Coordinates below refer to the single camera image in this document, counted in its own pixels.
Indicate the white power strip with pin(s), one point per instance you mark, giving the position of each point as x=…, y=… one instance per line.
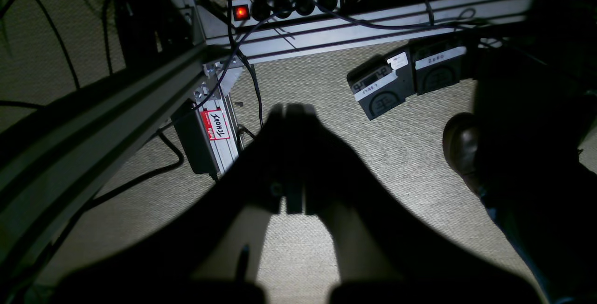
x=246, y=13

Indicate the brown leather shoe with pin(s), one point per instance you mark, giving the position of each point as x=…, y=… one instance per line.
x=460, y=140

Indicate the black foot pedal start label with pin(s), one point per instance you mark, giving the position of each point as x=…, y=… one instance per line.
x=383, y=82

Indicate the aluminium frame rail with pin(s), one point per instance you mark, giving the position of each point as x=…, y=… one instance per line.
x=53, y=160

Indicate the black foot pedal zero label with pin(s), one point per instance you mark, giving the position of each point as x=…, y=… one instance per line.
x=437, y=64

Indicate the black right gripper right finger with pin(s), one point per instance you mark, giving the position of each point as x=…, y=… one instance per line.
x=384, y=253

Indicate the black power supply box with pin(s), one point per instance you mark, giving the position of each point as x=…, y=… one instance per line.
x=194, y=140

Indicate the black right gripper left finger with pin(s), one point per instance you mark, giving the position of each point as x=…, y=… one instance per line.
x=208, y=254

